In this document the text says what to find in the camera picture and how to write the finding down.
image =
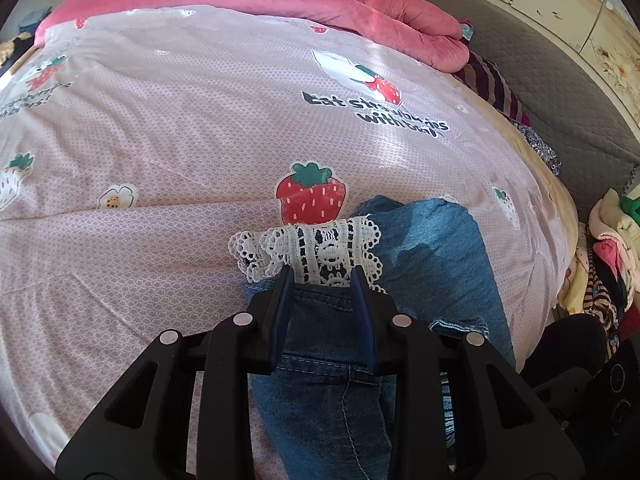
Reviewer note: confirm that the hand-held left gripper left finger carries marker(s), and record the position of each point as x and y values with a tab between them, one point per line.
280	300

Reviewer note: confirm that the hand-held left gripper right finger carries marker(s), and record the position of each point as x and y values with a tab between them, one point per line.
362	305

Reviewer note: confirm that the blue denim pants lace trim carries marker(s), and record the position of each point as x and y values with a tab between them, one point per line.
435	260

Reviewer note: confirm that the person's black trousers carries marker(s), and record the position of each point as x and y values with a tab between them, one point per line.
565	345

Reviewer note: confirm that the colourful heap of laundry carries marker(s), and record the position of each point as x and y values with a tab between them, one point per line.
610	240

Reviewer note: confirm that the pink strawberry print bed sheet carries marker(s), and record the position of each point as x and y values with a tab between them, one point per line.
175	135

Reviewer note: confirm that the dark floral cloth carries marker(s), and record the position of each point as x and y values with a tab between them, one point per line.
540	147

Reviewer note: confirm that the purple striped pillow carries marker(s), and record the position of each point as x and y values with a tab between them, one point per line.
490	85

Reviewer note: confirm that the grey quilted headboard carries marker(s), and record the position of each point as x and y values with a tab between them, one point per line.
550	100

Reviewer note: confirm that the teal patterned cloth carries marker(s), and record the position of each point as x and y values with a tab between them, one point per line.
466	30

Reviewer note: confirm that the folded clothes pile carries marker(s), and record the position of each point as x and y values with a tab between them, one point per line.
25	25

